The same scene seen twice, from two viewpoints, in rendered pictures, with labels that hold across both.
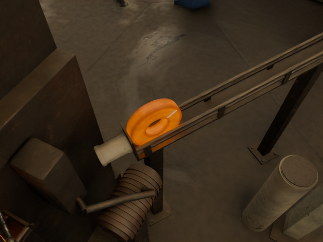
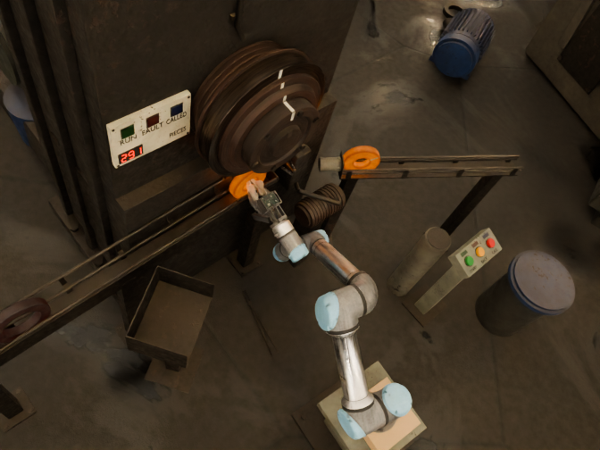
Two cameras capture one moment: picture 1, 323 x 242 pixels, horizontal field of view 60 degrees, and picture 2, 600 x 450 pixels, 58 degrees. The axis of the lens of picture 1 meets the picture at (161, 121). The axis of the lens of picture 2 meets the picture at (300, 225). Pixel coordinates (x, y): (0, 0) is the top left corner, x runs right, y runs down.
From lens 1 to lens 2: 155 cm
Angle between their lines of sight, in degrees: 4
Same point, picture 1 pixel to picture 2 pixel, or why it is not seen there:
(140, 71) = (358, 117)
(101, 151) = (323, 161)
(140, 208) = (325, 210)
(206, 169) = (378, 231)
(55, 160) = (306, 152)
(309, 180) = (441, 245)
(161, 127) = (363, 165)
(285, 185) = (425, 243)
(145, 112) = (360, 150)
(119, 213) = (313, 204)
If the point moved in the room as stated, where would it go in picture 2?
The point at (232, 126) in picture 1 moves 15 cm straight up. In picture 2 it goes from (420, 209) to (431, 195)
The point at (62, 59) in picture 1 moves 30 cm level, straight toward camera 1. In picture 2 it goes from (329, 100) to (334, 160)
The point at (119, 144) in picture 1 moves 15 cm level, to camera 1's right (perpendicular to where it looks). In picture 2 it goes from (336, 162) to (368, 178)
